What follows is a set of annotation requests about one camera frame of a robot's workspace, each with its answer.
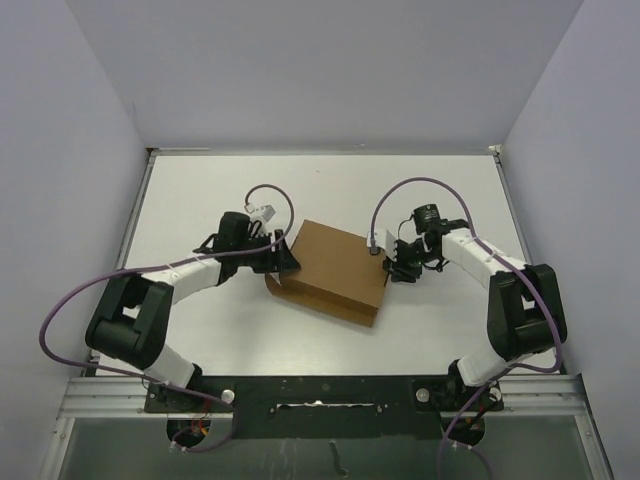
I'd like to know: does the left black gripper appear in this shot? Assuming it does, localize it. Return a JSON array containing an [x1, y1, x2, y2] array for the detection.
[[235, 228, 299, 273]]

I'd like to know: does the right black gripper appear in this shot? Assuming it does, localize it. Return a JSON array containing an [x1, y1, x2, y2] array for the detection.
[[382, 239, 437, 283]]

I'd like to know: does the brown cardboard box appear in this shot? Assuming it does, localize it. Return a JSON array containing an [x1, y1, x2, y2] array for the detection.
[[265, 220, 387, 328]]

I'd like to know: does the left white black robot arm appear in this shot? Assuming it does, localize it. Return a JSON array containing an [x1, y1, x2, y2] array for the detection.
[[85, 205, 301, 411]]

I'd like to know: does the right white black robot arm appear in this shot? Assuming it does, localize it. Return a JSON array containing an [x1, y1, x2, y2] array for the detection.
[[367, 204, 567, 409]]

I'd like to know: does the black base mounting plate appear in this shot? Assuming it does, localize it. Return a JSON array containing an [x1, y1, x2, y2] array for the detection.
[[144, 375, 504, 445]]

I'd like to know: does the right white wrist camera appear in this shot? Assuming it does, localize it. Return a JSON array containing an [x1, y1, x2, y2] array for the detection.
[[366, 229, 397, 261]]

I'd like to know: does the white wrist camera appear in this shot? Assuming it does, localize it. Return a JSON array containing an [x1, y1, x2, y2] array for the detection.
[[244, 203, 276, 227], [366, 229, 397, 261]]

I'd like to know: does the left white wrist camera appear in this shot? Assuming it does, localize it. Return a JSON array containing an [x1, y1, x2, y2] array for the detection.
[[244, 203, 276, 227]]

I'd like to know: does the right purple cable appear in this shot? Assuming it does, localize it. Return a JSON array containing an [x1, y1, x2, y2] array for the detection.
[[367, 177, 564, 480]]

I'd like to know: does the aluminium table frame rail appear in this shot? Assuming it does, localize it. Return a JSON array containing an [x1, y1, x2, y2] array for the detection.
[[39, 144, 614, 480]]

